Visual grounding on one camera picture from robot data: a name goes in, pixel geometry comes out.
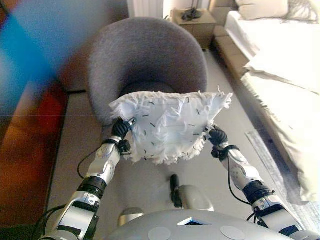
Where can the brown wooden nightstand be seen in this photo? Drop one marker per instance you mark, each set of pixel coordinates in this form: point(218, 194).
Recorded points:
point(197, 30)

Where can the grey woven rug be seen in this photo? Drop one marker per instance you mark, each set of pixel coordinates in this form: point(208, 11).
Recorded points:
point(272, 160)

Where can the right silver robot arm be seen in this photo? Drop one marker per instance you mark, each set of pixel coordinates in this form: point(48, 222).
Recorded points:
point(242, 172)

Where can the cream fringed blanket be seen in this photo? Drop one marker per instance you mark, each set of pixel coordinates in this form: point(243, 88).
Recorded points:
point(292, 120)

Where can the right robot hand black silver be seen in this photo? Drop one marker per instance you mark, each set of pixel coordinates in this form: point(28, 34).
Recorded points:
point(217, 136)

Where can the white duvet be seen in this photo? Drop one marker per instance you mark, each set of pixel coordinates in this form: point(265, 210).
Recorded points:
point(275, 42)

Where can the cream pillow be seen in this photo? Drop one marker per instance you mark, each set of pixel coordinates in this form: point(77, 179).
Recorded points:
point(262, 8)

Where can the left robot hand black silver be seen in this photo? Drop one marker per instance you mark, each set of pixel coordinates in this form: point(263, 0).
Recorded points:
point(121, 130)

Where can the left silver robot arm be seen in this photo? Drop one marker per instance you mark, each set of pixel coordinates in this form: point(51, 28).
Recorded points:
point(100, 170)

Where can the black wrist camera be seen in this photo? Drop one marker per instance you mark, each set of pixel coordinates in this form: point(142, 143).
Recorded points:
point(125, 147)
point(217, 152)

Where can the silver robot torso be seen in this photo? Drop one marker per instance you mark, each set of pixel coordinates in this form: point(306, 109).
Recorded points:
point(190, 227)

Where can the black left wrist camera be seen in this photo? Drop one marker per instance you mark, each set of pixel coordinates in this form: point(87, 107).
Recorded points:
point(125, 147)

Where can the grey round armchair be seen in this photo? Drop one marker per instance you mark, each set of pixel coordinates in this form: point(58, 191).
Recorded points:
point(147, 55)

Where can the white fringed cushion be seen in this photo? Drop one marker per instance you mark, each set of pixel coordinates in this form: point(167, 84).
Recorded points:
point(170, 117)

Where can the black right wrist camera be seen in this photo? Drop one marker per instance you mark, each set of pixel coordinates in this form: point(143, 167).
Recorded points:
point(217, 152)

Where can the white curtain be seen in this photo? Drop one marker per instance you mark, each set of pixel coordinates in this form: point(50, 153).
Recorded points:
point(145, 7)

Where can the grey fringed throw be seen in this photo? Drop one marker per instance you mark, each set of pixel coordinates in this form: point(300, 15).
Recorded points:
point(302, 12)

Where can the beige bed frame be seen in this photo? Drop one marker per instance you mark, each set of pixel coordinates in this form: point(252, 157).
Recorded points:
point(230, 52)

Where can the dark lamp base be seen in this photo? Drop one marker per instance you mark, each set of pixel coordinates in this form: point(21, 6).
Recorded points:
point(191, 13)

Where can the left silver robot leg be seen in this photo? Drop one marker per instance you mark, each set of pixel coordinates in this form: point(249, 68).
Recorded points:
point(130, 216)

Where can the silver robot leg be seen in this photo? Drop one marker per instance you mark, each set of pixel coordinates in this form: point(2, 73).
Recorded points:
point(130, 216)
point(195, 197)

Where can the right silver robot leg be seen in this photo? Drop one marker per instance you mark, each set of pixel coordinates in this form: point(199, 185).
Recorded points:
point(195, 197)

